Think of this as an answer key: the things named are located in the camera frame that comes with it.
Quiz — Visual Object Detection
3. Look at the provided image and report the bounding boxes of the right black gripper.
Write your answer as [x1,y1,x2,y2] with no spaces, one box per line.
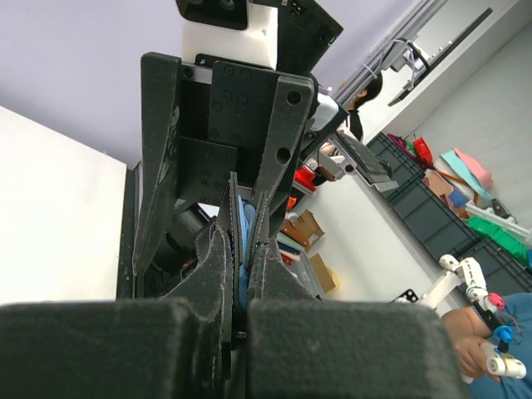
[133,52,314,274]

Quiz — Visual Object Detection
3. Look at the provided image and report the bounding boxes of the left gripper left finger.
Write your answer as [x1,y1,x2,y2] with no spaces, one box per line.
[1,226,231,398]

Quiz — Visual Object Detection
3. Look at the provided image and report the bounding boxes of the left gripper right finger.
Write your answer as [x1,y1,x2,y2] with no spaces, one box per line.
[247,241,469,398]

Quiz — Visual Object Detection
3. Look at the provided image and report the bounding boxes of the black leather card holder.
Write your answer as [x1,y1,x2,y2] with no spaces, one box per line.
[214,172,270,314]

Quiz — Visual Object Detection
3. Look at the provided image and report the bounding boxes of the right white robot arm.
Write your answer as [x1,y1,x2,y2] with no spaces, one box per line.
[132,1,342,274]

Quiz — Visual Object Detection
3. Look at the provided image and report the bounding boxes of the person in blue shirt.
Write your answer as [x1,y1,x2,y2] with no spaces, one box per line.
[440,290,532,399]

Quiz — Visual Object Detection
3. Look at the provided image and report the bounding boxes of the dark grey storage crates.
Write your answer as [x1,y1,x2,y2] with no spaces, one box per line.
[367,133,531,295]

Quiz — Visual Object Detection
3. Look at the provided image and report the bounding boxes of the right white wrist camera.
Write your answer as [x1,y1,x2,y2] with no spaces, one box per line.
[175,1,278,70]

